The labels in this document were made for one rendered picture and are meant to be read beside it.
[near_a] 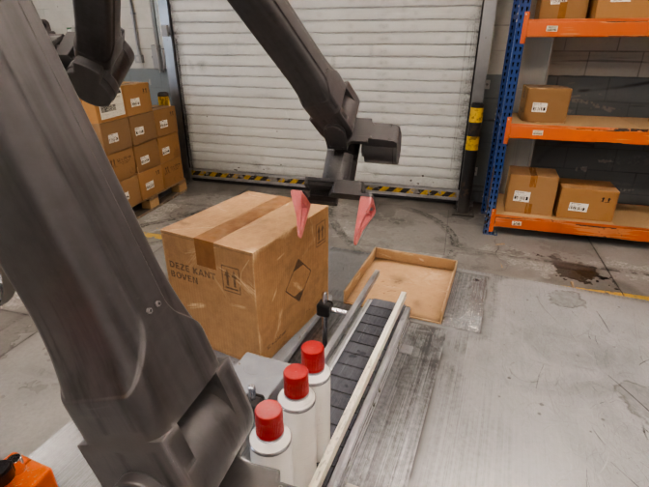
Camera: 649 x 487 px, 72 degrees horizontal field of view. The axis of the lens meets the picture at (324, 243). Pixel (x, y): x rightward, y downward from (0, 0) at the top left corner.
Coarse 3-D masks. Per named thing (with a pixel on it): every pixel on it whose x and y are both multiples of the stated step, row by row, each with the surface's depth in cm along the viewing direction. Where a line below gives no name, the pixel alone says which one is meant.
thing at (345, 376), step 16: (384, 304) 110; (368, 320) 104; (384, 320) 104; (352, 336) 98; (368, 336) 98; (352, 352) 93; (368, 352) 93; (384, 352) 94; (336, 368) 89; (352, 368) 89; (336, 384) 85; (352, 384) 85; (368, 384) 85; (336, 400) 81; (336, 416) 77
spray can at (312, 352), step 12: (312, 348) 62; (312, 360) 61; (312, 372) 62; (324, 372) 63; (312, 384) 62; (324, 384) 63; (324, 396) 64; (324, 408) 64; (324, 420) 65; (324, 432) 66; (324, 444) 68
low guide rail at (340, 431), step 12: (396, 312) 101; (384, 336) 92; (372, 360) 85; (372, 372) 85; (360, 384) 80; (360, 396) 78; (348, 408) 74; (348, 420) 72; (336, 432) 70; (336, 444) 68; (324, 456) 66; (324, 468) 64; (312, 480) 62
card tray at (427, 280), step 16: (368, 256) 137; (384, 256) 143; (400, 256) 141; (416, 256) 139; (432, 256) 137; (368, 272) 135; (384, 272) 135; (400, 272) 135; (416, 272) 135; (432, 272) 135; (448, 272) 135; (352, 288) 124; (384, 288) 126; (400, 288) 126; (416, 288) 126; (432, 288) 126; (448, 288) 119; (352, 304) 119; (416, 304) 118; (432, 304) 118; (432, 320) 112
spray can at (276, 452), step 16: (272, 400) 53; (256, 416) 51; (272, 416) 51; (256, 432) 52; (272, 432) 51; (288, 432) 54; (256, 448) 52; (272, 448) 52; (288, 448) 53; (272, 464) 52; (288, 464) 54; (288, 480) 55
